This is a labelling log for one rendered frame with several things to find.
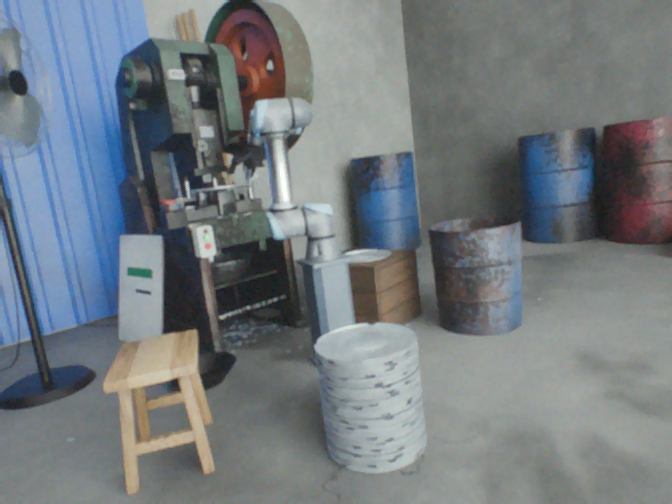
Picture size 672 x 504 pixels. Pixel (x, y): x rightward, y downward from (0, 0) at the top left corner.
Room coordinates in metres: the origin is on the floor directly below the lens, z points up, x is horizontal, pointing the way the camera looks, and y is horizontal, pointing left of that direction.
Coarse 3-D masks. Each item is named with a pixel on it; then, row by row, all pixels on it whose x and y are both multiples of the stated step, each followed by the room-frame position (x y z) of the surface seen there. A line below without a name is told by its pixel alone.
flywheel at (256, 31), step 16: (240, 16) 2.73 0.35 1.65; (256, 16) 2.63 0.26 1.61; (224, 32) 2.86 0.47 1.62; (240, 32) 2.81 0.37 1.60; (256, 32) 2.70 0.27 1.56; (272, 32) 2.55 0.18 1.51; (240, 48) 2.86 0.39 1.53; (256, 48) 2.72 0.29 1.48; (272, 48) 2.56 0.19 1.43; (240, 64) 2.84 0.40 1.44; (256, 64) 2.73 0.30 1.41; (272, 64) 2.63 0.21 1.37; (256, 80) 2.72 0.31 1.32; (272, 80) 2.65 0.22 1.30; (240, 96) 2.88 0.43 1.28; (256, 96) 2.76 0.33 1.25; (272, 96) 2.66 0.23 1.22; (240, 144) 2.87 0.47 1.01
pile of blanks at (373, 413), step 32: (416, 352) 1.25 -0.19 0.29; (320, 384) 1.27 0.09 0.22; (352, 384) 1.17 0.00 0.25; (384, 384) 1.17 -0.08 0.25; (416, 384) 1.23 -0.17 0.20; (352, 416) 1.18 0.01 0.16; (384, 416) 1.17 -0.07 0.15; (416, 416) 1.22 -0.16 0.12; (352, 448) 1.18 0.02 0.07; (384, 448) 1.16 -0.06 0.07; (416, 448) 1.20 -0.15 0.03
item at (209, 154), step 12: (204, 120) 2.48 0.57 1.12; (216, 120) 2.53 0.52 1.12; (204, 132) 2.47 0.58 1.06; (216, 132) 2.52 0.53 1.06; (204, 144) 2.45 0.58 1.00; (216, 144) 2.51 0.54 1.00; (192, 156) 2.47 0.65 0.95; (204, 156) 2.43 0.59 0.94; (216, 156) 2.47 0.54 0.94; (192, 168) 2.48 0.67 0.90
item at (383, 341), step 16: (336, 336) 1.38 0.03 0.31; (352, 336) 1.35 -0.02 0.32; (368, 336) 1.33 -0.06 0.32; (384, 336) 1.32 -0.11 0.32; (400, 336) 1.31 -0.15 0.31; (320, 352) 1.27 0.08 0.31; (336, 352) 1.25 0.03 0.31; (352, 352) 1.24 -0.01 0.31; (368, 352) 1.22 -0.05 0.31; (384, 352) 1.21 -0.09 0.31; (400, 352) 1.19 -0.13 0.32
